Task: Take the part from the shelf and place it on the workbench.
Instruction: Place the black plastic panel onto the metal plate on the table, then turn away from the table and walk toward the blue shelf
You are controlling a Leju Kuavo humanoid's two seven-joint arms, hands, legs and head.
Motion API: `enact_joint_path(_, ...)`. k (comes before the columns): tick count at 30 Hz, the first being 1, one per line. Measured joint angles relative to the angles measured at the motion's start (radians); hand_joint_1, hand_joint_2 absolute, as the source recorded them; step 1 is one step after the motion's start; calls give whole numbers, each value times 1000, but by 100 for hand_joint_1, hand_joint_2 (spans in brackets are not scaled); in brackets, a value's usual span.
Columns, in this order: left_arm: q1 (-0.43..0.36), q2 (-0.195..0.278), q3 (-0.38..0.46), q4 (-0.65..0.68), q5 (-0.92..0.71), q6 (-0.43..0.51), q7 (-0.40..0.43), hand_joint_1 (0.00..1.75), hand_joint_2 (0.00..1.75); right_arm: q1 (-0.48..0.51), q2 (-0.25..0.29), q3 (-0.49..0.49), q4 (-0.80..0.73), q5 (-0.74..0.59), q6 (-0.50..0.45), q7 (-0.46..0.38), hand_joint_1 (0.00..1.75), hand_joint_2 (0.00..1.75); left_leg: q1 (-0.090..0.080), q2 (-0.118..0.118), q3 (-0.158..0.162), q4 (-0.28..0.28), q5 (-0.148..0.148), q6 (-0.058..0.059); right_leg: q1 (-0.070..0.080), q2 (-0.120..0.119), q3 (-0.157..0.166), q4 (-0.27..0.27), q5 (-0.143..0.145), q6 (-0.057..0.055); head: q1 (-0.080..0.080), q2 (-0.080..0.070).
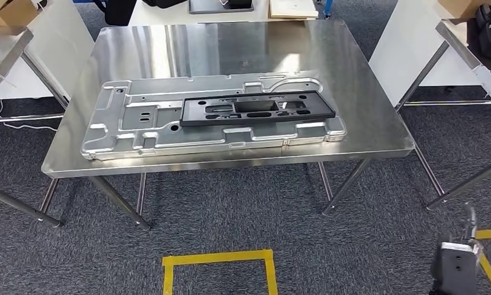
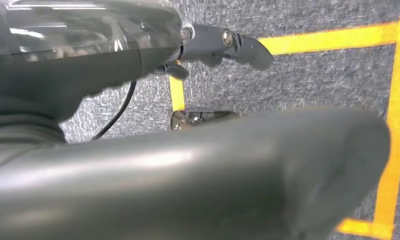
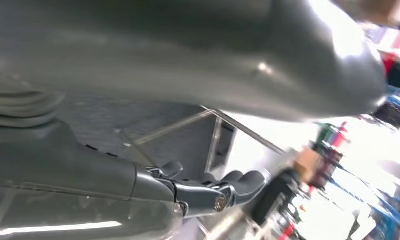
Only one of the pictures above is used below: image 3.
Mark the stainless steel workbench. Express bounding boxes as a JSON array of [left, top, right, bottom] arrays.
[[115, 105, 287, 175]]

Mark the brown cardboard box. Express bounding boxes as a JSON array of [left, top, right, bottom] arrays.
[[293, 147, 324, 184]]

